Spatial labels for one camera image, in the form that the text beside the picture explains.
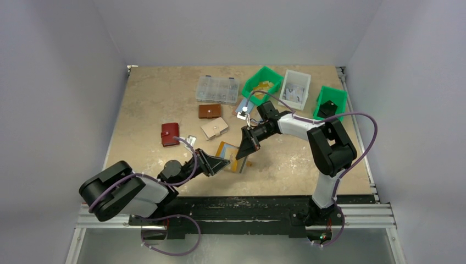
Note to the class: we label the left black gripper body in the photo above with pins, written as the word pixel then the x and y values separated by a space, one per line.
pixel 203 163

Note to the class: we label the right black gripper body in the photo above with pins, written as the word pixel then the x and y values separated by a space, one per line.
pixel 251 136

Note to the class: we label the mustard yellow card holder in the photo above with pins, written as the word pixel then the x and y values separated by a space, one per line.
pixel 245 162

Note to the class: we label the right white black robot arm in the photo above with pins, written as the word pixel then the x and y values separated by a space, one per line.
pixel 332 150

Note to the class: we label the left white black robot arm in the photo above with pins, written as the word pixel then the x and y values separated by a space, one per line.
pixel 119 190

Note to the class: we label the stack of loose cards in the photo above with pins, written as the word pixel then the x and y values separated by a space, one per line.
pixel 251 110

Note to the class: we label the beige card holder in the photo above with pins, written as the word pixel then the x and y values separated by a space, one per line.
pixel 214 128

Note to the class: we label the cards in green bin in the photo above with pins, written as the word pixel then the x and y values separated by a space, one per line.
pixel 262 86

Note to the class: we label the cards in white bin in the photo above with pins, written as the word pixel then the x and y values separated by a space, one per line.
pixel 293 93

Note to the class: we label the red leather card holder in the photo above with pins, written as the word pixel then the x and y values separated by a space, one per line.
pixel 168 133

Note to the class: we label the green bin with cards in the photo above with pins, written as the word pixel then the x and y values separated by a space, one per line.
pixel 265 80

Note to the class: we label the brown leather card holder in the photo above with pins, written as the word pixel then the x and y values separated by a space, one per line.
pixel 209 111

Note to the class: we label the black card holder in bin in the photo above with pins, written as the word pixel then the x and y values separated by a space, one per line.
pixel 327 109

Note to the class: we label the white plastic bin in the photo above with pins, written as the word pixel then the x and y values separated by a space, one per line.
pixel 298 78

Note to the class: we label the clear plastic organizer box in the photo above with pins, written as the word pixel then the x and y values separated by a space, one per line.
pixel 217 90

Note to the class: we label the green bin right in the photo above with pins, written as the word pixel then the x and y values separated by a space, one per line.
pixel 339 97

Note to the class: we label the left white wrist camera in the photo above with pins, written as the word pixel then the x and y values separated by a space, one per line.
pixel 189 142

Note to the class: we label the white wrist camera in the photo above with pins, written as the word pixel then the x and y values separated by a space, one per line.
pixel 189 142
pixel 244 114

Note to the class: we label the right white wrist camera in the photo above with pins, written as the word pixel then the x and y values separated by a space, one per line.
pixel 244 114

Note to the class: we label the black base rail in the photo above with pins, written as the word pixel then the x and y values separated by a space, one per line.
pixel 241 215

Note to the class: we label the aluminium frame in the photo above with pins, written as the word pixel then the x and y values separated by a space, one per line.
pixel 359 216

